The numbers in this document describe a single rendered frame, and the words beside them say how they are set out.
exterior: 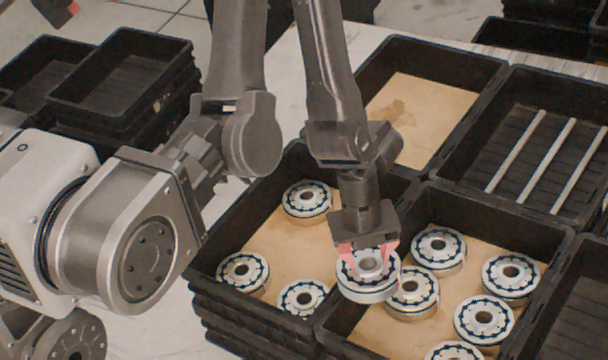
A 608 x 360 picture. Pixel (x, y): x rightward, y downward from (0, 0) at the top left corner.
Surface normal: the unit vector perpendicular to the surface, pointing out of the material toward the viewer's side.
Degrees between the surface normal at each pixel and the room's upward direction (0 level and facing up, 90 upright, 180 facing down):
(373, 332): 0
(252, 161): 74
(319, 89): 70
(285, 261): 0
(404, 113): 0
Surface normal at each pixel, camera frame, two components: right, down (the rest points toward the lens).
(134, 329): -0.15, -0.71
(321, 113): -0.58, 0.34
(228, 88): -0.61, -0.07
